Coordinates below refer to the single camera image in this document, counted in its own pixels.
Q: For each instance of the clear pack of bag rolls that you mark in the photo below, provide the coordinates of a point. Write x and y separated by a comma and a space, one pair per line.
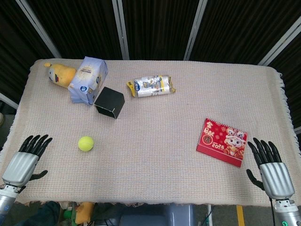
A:
152, 86

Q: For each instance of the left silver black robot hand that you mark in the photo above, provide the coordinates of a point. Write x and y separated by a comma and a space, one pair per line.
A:
20, 166

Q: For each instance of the blue white snack bag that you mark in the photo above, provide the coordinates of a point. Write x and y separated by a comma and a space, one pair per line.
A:
88, 77

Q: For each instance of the red 2026 desk calendar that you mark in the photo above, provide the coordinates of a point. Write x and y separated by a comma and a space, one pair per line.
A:
223, 143

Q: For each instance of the beige woven tablecloth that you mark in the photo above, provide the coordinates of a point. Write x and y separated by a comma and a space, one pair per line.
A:
160, 131

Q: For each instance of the dark teal cloth bundle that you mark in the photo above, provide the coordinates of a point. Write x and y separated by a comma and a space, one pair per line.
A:
44, 214

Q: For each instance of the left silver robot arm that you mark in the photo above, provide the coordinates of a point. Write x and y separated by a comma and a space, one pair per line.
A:
5, 200

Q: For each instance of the yellow soft object under table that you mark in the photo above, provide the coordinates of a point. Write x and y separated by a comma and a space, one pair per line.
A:
84, 213

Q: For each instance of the white table leg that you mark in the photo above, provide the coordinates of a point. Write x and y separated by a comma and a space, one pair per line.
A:
209, 215

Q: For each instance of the yellow tennis ball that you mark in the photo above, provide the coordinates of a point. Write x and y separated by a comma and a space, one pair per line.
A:
86, 143

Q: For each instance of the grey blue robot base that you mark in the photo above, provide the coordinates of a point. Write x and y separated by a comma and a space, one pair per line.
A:
157, 215

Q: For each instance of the white partition frame post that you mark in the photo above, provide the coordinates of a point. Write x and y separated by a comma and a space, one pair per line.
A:
195, 30
121, 30
281, 43
38, 28
8, 100

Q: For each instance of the dark partition panel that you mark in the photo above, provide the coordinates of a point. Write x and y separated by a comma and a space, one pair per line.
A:
80, 26
237, 28
292, 77
14, 47
160, 26

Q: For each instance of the yellow plush toy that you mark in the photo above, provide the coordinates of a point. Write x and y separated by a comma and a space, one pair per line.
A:
62, 74

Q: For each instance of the black open cardboard box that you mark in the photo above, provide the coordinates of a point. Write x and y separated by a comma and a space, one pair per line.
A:
110, 99

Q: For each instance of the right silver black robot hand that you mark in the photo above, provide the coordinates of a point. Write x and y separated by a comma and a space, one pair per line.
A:
276, 177

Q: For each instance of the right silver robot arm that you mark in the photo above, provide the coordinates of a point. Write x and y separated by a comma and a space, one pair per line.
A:
288, 212

